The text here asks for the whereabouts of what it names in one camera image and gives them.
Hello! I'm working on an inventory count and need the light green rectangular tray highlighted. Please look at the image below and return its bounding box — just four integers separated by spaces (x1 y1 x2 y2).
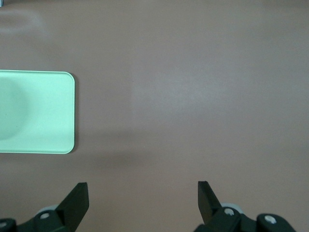
0 69 76 155

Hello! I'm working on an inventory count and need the brown table mat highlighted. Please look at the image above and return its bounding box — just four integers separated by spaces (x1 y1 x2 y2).
0 0 309 232

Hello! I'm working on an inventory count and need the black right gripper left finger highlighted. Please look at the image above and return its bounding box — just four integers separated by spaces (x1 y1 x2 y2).
0 182 90 232

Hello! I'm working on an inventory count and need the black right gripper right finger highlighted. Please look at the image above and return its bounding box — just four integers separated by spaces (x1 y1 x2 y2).
193 181 296 232

